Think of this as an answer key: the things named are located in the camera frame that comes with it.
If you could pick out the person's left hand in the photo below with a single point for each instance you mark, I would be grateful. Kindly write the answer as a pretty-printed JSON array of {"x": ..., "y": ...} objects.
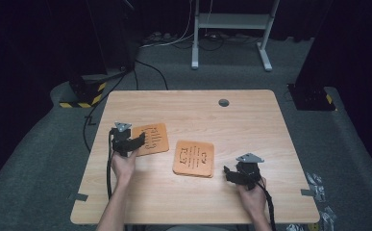
[{"x": 123, "y": 168}]

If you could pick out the white metal stand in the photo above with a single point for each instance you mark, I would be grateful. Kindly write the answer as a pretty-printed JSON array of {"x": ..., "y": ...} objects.
[{"x": 231, "y": 20}]

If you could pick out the crumpled clear plastic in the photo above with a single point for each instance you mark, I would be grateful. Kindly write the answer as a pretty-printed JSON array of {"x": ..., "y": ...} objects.
[
  {"x": 316, "y": 187},
  {"x": 328, "y": 218}
]

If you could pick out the black stand base striped edge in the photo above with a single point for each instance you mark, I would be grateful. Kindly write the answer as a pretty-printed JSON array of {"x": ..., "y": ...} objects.
[{"x": 87, "y": 93}]

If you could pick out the person's lap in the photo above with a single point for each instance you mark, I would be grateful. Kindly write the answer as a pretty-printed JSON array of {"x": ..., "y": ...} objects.
[{"x": 196, "y": 228}]

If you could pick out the carved wooden coaster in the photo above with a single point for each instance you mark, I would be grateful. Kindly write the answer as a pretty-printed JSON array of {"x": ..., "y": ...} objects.
[
  {"x": 156, "y": 139},
  {"x": 193, "y": 158},
  {"x": 211, "y": 176}
]

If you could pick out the person's right hand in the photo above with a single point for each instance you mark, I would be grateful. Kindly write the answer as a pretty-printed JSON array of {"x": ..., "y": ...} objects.
[{"x": 252, "y": 200}]

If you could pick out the grey tape piece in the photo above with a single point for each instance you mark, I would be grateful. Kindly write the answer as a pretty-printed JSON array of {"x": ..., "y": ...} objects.
[
  {"x": 78, "y": 197},
  {"x": 307, "y": 192}
]

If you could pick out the grey table grommet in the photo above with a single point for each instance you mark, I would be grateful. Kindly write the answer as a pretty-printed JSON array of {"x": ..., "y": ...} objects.
[{"x": 223, "y": 103}]

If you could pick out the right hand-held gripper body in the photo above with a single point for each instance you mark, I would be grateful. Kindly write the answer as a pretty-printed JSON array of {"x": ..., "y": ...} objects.
[{"x": 248, "y": 173}]

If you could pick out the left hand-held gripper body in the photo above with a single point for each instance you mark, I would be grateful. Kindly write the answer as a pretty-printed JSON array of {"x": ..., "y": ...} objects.
[{"x": 120, "y": 141}]

